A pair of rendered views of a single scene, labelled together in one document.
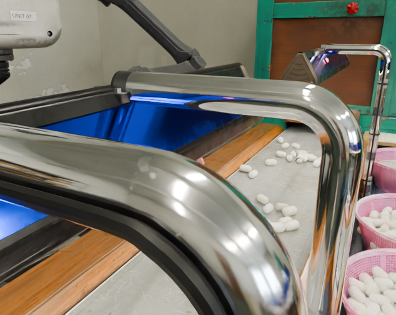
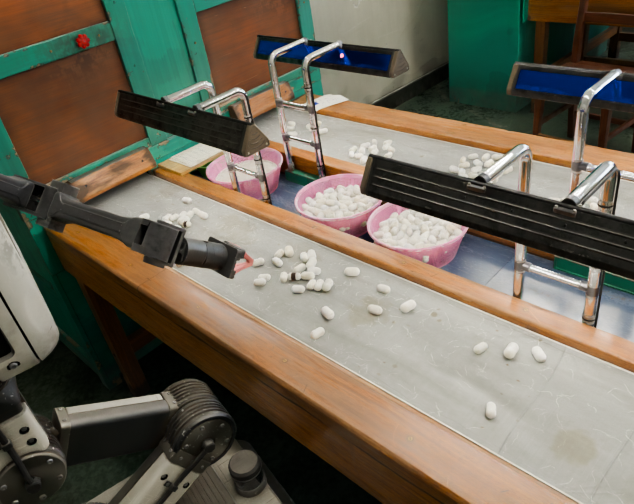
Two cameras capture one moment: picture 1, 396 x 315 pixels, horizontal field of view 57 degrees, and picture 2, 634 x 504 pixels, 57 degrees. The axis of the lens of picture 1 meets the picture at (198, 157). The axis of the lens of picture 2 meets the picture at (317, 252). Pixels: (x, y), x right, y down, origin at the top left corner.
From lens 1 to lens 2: 1.07 m
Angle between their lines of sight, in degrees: 62
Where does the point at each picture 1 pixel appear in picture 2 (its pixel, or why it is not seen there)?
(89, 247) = (304, 371)
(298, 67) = (255, 136)
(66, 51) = not seen: outside the picture
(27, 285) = (350, 405)
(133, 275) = (342, 350)
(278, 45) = (10, 117)
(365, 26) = (101, 56)
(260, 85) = (517, 152)
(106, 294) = (361, 366)
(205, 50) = not seen: outside the picture
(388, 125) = (172, 147)
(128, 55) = not seen: outside the picture
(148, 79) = (494, 171)
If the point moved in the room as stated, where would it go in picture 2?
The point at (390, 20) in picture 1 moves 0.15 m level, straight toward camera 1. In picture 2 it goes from (124, 42) to (149, 45)
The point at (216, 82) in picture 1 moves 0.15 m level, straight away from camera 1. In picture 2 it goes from (509, 159) to (423, 157)
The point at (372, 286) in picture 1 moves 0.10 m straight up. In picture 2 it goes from (392, 240) to (389, 207)
